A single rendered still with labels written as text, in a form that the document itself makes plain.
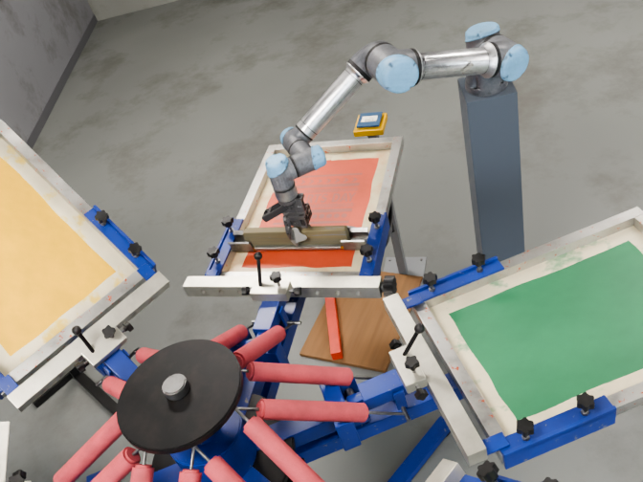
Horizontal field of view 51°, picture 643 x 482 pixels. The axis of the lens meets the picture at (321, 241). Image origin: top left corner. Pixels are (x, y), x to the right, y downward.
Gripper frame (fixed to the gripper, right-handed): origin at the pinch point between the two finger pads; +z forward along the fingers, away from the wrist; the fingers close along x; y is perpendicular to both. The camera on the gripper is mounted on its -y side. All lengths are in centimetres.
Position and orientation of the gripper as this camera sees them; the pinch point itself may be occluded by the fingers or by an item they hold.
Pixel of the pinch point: (297, 239)
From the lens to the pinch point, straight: 235.7
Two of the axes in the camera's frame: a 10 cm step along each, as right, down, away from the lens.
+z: 2.3, 7.2, 6.6
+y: 9.5, -0.1, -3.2
